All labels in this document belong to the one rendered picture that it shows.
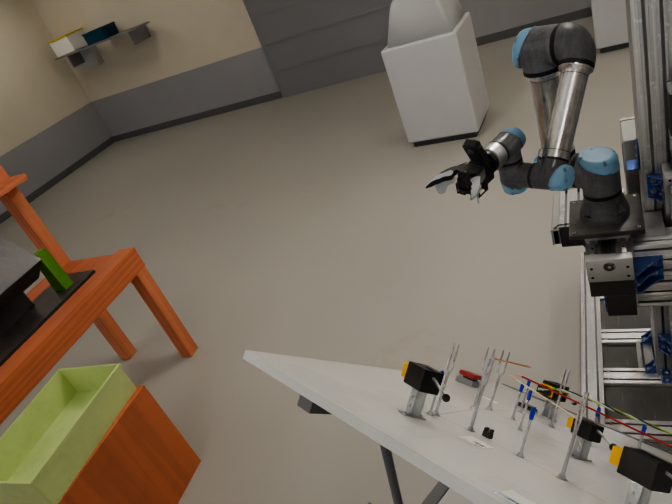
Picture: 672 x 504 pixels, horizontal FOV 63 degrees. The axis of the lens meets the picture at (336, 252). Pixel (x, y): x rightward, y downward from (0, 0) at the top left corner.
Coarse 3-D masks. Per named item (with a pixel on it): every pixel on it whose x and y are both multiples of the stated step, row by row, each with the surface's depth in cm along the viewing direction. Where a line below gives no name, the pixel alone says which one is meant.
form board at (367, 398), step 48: (288, 384) 99; (336, 384) 105; (384, 384) 119; (384, 432) 82; (432, 432) 91; (480, 432) 101; (528, 432) 114; (480, 480) 73; (528, 480) 80; (576, 480) 88; (624, 480) 98
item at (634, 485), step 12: (624, 456) 79; (636, 456) 77; (648, 456) 77; (624, 468) 78; (636, 468) 77; (648, 468) 75; (660, 468) 75; (636, 480) 76; (648, 480) 75; (660, 480) 75; (636, 492) 77; (648, 492) 77
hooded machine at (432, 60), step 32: (416, 0) 495; (448, 0) 509; (416, 32) 512; (448, 32) 500; (384, 64) 539; (416, 64) 526; (448, 64) 514; (480, 64) 564; (416, 96) 545; (448, 96) 533; (480, 96) 556; (416, 128) 567; (448, 128) 553
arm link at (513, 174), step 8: (520, 160) 163; (504, 168) 164; (512, 168) 163; (520, 168) 162; (528, 168) 160; (504, 176) 166; (512, 176) 164; (520, 176) 162; (504, 184) 168; (512, 184) 166; (520, 184) 163; (512, 192) 168; (520, 192) 167
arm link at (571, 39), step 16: (560, 32) 156; (576, 32) 154; (560, 48) 156; (576, 48) 153; (592, 48) 153; (560, 64) 160; (576, 64) 153; (592, 64) 153; (560, 80) 157; (576, 80) 154; (560, 96) 156; (576, 96) 154; (560, 112) 155; (576, 112) 154; (560, 128) 155; (560, 144) 155; (544, 160) 157; (560, 160) 155; (528, 176) 160; (544, 176) 156; (560, 176) 153
